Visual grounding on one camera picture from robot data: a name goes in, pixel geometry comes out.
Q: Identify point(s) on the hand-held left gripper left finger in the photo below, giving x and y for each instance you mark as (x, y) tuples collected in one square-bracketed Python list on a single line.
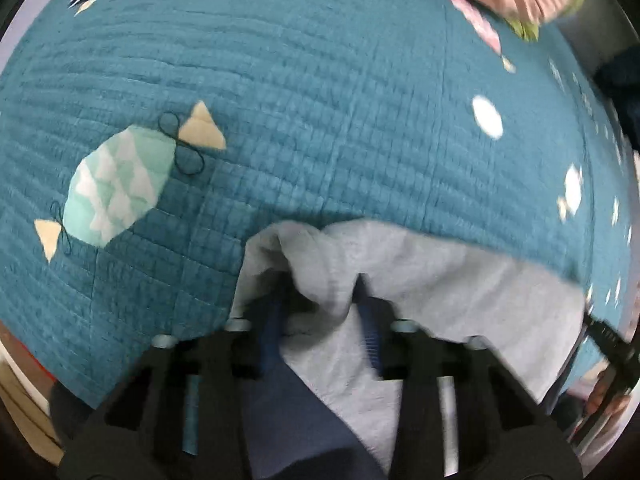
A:
[(270, 340)]

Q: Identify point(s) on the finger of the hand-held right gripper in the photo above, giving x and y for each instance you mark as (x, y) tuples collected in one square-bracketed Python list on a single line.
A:
[(607, 336)]

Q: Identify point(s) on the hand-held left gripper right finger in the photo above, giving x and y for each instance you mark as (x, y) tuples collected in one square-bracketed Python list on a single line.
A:
[(370, 340)]

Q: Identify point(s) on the grey and navy zip jacket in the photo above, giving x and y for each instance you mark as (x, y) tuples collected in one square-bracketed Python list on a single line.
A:
[(450, 300)]

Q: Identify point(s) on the person's right hand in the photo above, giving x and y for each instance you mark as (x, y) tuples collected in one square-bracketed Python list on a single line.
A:
[(602, 400)]

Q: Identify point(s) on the teal quilted blanket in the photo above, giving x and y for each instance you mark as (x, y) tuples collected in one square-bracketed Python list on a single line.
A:
[(310, 110)]

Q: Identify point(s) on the yellow and navy puffer jacket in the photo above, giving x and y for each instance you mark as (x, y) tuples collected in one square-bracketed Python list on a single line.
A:
[(622, 85)]

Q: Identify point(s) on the green comforter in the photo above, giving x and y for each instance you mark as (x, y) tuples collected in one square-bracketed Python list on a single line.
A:
[(522, 27)]

